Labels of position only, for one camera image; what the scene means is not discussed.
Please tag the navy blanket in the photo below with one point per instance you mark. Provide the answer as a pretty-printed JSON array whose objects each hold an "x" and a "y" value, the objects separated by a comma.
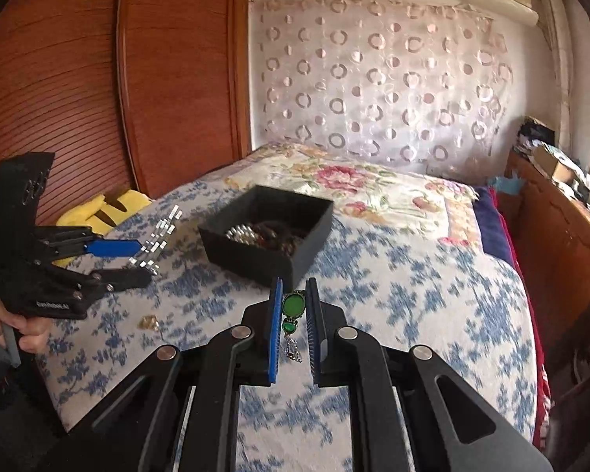
[{"x": 489, "y": 221}]

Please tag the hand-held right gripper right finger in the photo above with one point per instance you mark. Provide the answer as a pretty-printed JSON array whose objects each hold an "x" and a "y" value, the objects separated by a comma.
[{"x": 314, "y": 339}]

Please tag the pink floral quilt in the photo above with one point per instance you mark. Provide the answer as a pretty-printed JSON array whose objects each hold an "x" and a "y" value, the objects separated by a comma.
[{"x": 373, "y": 196}]

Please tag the wooden wardrobe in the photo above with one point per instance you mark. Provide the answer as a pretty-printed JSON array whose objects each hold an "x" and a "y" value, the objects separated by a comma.
[{"x": 177, "y": 83}]

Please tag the circle patterned curtain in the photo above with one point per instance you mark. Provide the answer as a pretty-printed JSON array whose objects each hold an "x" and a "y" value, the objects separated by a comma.
[{"x": 373, "y": 83}]

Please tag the pile of dark clothes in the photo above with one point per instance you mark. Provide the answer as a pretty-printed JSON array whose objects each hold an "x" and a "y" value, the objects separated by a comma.
[{"x": 533, "y": 132}]

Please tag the person's left hand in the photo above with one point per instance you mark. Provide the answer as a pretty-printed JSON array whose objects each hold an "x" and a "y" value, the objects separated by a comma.
[{"x": 29, "y": 332}]

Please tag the yellow cloth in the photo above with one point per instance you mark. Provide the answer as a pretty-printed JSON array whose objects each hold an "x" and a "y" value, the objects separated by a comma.
[{"x": 83, "y": 211}]

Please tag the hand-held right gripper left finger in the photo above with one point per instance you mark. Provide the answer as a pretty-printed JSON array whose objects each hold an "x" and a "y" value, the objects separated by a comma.
[{"x": 275, "y": 334}]

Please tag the white patterned drape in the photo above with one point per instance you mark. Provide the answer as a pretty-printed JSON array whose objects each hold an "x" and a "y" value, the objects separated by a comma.
[{"x": 553, "y": 59}]

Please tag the blue floral bedsheet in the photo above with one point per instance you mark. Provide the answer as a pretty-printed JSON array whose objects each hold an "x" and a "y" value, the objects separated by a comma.
[{"x": 423, "y": 305}]

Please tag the small gold ornament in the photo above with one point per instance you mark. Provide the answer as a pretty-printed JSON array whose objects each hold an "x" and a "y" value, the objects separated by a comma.
[{"x": 150, "y": 323}]

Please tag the wooden cabinet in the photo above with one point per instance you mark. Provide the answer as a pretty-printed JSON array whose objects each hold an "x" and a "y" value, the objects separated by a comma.
[{"x": 560, "y": 236}]

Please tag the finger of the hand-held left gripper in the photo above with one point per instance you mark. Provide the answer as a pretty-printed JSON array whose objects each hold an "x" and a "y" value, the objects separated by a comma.
[
  {"x": 123, "y": 281},
  {"x": 113, "y": 248}
]

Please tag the black jewelry box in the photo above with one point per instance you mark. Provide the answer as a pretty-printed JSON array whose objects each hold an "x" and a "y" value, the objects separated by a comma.
[{"x": 255, "y": 265}]

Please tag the teal cloth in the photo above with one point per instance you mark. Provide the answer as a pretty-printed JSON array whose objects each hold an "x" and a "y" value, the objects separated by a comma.
[{"x": 504, "y": 184}]

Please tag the cardboard box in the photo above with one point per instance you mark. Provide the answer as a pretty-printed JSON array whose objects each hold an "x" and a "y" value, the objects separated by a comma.
[{"x": 555, "y": 164}]

